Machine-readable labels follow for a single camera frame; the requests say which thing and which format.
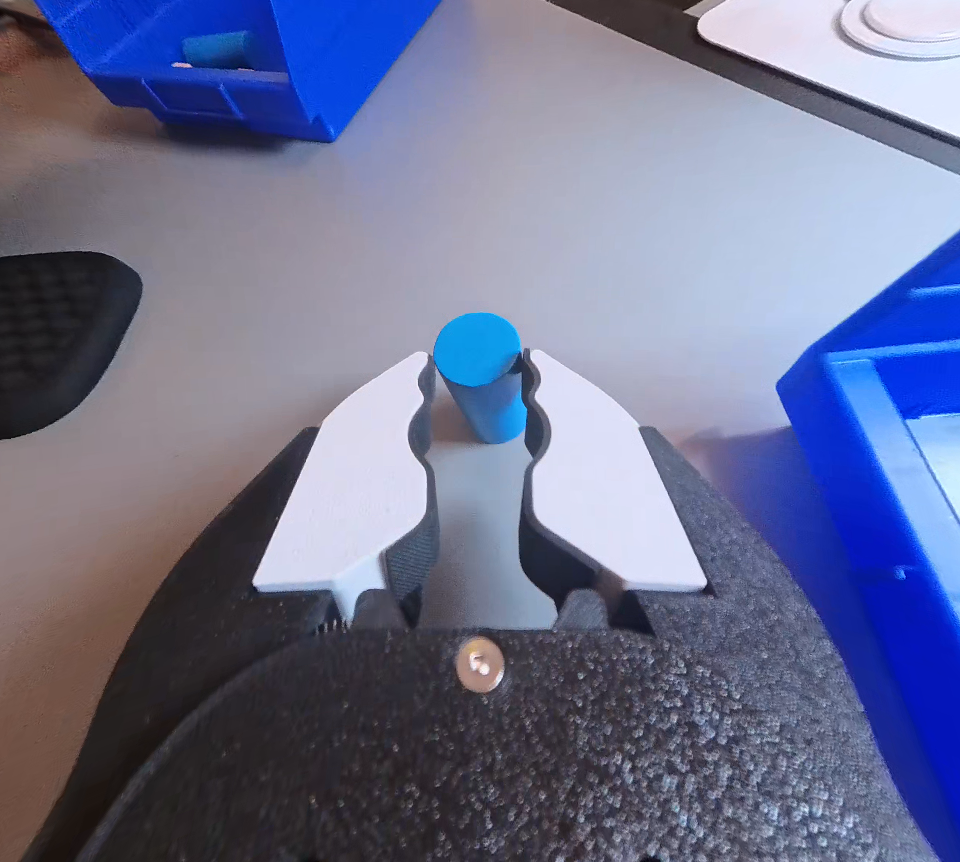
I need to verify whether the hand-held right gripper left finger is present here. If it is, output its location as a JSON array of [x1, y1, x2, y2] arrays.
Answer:
[[255, 350, 439, 611]]

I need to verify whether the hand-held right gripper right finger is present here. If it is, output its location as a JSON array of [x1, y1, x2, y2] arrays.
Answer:
[[521, 350, 706, 596]]

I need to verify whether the teal wooden cylinder block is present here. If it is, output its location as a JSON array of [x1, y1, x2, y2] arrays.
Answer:
[[434, 312, 529, 443]]

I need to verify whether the blue plastic bin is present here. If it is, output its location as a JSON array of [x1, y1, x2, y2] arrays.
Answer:
[[30, 0, 466, 143], [777, 233, 960, 862]]

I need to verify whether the blue wooden cylinder block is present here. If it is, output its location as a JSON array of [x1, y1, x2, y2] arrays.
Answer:
[[183, 30, 250, 68]]

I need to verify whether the black wrist rest pad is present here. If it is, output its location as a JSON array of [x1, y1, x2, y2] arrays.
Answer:
[[0, 252, 144, 440]]

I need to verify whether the white document stand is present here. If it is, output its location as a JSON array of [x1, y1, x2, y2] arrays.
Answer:
[[698, 0, 960, 143]]

